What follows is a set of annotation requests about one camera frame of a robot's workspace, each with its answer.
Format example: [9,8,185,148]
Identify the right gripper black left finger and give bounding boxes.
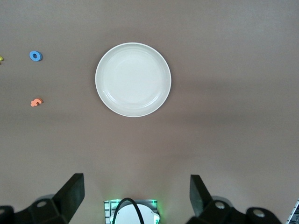
[0,173,85,224]

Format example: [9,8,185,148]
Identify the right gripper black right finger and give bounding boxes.
[186,174,283,224]

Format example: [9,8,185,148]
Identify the blue foam letter o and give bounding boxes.
[29,50,43,62]

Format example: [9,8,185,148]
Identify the brown table cover sheet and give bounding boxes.
[0,0,299,224]

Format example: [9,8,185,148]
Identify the beige round plate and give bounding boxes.
[95,42,172,118]

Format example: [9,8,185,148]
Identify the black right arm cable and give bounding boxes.
[113,197,143,224]

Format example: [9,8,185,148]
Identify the aluminium frame profile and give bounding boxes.
[288,199,299,224]

